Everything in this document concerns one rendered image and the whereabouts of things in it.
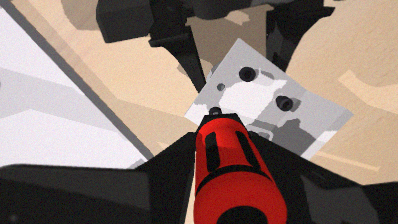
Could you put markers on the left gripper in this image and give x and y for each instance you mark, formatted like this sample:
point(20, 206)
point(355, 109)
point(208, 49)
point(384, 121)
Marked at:
point(165, 20)

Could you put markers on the red screwdriver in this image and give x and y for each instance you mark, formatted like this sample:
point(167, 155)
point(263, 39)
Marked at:
point(232, 182)

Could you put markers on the grey cylinder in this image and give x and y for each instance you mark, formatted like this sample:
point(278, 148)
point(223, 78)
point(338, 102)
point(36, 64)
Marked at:
point(219, 86)

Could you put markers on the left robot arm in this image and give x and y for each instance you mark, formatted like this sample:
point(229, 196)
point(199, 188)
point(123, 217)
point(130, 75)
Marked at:
point(216, 9)

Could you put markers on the white shallow rectangular tray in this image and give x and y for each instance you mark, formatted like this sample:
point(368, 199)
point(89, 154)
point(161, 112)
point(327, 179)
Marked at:
point(48, 114)

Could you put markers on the grey metal bracket with holes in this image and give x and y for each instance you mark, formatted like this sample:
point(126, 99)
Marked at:
point(303, 130)

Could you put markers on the black screw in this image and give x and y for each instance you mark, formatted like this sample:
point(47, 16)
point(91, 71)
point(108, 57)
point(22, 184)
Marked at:
point(284, 103)
point(252, 133)
point(215, 109)
point(247, 74)

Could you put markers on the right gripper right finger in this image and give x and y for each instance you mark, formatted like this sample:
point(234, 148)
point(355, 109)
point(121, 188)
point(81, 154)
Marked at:
point(315, 195)

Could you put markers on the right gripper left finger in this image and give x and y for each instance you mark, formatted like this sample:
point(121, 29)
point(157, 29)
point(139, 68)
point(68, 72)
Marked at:
point(56, 194)

